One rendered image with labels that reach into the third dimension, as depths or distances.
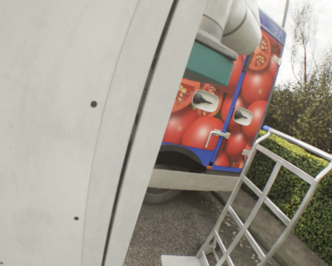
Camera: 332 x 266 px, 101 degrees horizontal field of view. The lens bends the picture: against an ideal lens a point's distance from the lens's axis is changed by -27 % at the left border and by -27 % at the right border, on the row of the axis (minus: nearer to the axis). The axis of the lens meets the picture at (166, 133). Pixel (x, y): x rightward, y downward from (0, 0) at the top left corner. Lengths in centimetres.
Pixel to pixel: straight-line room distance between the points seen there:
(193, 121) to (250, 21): 131
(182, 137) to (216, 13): 144
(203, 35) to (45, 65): 27
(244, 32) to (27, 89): 50
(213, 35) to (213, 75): 8
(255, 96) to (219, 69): 179
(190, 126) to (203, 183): 72
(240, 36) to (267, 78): 177
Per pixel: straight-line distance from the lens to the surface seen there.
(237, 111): 200
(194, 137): 179
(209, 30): 38
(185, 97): 165
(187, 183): 202
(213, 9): 40
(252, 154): 130
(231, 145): 211
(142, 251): 164
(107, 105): 21
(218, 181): 226
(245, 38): 56
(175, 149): 175
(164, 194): 216
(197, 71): 35
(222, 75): 39
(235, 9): 47
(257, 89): 218
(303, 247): 266
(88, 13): 22
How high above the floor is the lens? 123
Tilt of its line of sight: 12 degrees down
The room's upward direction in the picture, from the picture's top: 18 degrees clockwise
